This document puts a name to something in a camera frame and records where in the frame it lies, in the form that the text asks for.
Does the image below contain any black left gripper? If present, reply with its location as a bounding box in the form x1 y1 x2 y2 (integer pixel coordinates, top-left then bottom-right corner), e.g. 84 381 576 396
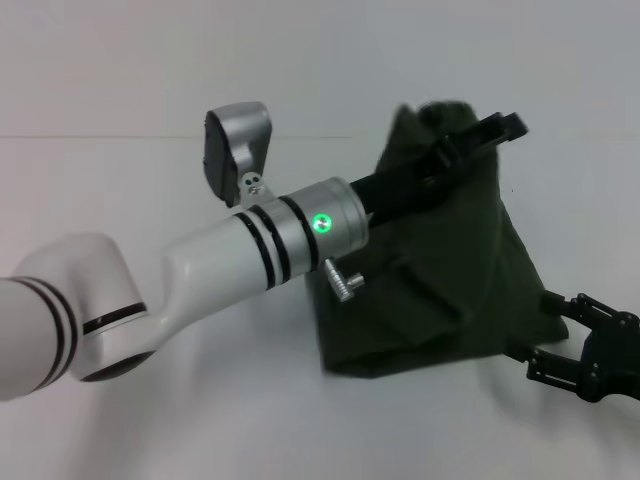
348 112 530 227

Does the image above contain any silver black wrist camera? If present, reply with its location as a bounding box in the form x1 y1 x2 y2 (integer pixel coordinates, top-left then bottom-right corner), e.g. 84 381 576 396
201 100 275 209

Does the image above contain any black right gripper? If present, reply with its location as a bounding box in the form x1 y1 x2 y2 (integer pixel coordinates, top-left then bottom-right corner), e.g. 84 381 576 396
508 291 640 404

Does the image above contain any dark green shirt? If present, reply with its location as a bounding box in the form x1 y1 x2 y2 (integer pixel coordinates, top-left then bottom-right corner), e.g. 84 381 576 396
309 98 572 382

